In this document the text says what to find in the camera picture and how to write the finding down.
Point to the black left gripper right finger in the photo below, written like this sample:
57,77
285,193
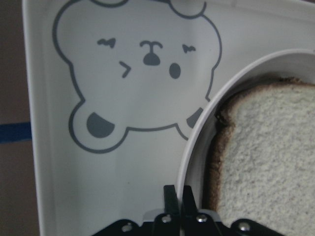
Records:
188,207

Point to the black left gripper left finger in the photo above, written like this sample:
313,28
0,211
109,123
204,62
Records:
171,205

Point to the white bread slice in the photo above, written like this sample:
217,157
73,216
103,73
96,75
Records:
263,164

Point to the round cream plate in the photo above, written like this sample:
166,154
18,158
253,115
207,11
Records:
298,63

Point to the cream bear serving tray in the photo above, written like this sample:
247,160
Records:
117,86

